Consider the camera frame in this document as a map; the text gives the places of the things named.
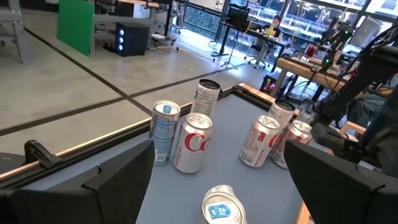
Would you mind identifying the black desk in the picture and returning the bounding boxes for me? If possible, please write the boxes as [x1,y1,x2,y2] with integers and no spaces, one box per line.
[211,18,290,74]

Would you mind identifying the black computer blue lights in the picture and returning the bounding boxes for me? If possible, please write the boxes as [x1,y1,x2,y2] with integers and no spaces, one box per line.
[114,22,150,57]

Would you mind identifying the wooden workbench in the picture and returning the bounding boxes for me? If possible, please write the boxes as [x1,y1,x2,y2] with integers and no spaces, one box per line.
[275,55,392,97]

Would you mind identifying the green panel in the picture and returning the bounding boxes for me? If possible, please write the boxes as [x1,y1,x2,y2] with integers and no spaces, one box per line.
[57,0,96,57]

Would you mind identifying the black table clamp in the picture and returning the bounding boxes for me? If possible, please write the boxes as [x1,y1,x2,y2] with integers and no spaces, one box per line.
[24,139,63,169]

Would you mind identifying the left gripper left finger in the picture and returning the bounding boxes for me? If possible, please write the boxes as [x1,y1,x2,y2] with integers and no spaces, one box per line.
[0,139,155,224]

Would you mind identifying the person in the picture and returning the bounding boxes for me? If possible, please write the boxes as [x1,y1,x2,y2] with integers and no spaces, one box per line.
[254,14,284,68]

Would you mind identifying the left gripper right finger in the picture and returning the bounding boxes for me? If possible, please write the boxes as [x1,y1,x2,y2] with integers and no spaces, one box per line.
[284,139,398,224]

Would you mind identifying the silver Diet Coke can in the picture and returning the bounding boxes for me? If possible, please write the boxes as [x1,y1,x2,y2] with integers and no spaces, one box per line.
[271,119,313,169]
[172,112,214,174]
[239,114,280,168]

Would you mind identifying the black monitor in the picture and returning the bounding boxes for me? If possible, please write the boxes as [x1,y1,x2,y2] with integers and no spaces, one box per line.
[226,3,251,31]

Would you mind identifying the blue table mat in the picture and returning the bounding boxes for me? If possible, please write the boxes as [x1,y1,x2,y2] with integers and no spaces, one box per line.
[24,93,312,224]

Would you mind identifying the blue silver Red Bull can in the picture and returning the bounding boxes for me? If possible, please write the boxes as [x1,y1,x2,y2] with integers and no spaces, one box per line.
[148,100,182,167]
[201,184,248,224]

